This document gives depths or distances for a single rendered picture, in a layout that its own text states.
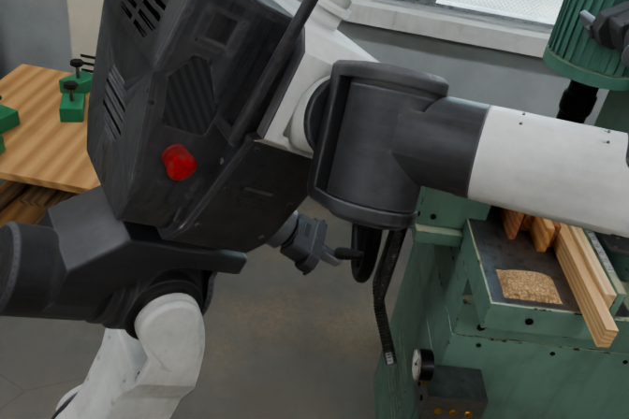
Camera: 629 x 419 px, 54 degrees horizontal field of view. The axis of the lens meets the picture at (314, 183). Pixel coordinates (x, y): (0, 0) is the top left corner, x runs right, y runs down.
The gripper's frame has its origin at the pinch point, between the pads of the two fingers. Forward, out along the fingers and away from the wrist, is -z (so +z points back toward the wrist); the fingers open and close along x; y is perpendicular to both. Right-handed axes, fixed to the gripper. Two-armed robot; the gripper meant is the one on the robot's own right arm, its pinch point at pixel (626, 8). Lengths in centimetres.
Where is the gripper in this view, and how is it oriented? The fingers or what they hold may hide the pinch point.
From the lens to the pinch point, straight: 106.9
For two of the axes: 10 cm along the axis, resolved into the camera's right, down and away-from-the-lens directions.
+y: 4.1, 7.6, 5.0
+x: -9.1, 3.3, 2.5
